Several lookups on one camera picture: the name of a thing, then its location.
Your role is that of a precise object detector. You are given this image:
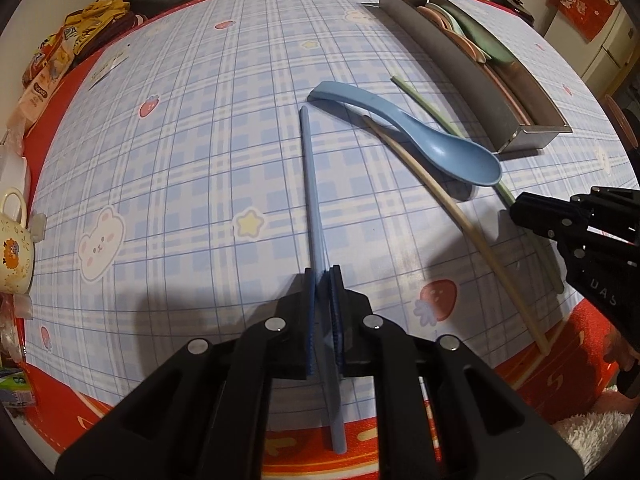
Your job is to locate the beige spoon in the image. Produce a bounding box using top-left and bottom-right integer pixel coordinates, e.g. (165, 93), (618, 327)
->
(442, 28), (491, 64)

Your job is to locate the blue plaid table mat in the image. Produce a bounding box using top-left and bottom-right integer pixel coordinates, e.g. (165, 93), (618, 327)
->
(22, 0), (640, 434)

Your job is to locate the pink tissue pack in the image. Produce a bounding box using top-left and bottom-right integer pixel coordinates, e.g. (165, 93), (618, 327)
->
(17, 55), (73, 130)

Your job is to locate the pile of snack bags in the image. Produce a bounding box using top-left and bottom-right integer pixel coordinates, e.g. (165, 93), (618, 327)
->
(22, 0), (140, 88)

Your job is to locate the green chopstick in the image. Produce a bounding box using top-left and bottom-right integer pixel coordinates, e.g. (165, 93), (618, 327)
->
(390, 76), (564, 294)

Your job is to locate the beige chopstick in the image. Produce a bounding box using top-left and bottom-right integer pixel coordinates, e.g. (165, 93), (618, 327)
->
(363, 116), (551, 356)

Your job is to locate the stainless steel utensil tray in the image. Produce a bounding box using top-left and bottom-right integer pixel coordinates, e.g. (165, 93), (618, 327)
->
(378, 0), (572, 153)

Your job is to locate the rice cooker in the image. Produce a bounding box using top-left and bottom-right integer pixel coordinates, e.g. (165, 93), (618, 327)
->
(490, 0), (535, 27)

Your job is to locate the cream floral mug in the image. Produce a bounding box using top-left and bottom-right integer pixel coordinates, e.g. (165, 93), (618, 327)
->
(0, 188), (35, 295)

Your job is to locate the small white paper packet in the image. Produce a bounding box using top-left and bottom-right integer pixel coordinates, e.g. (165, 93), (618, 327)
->
(89, 51), (128, 88)

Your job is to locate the blue spoon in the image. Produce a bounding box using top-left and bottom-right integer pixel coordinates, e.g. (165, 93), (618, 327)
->
(308, 81), (502, 186)

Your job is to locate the green spoon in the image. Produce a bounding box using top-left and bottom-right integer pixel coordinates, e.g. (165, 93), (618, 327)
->
(438, 3), (515, 65)

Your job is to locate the red tablecloth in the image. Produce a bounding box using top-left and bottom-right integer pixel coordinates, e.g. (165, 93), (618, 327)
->
(19, 0), (626, 480)

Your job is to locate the blue chopstick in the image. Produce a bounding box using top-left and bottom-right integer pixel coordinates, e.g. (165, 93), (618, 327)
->
(299, 105), (347, 455)

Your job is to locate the white refrigerator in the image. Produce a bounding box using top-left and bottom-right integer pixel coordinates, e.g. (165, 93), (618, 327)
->
(544, 4), (639, 99)

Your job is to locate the pink spoon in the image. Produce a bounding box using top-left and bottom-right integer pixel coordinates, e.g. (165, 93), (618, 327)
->
(416, 6), (469, 39)

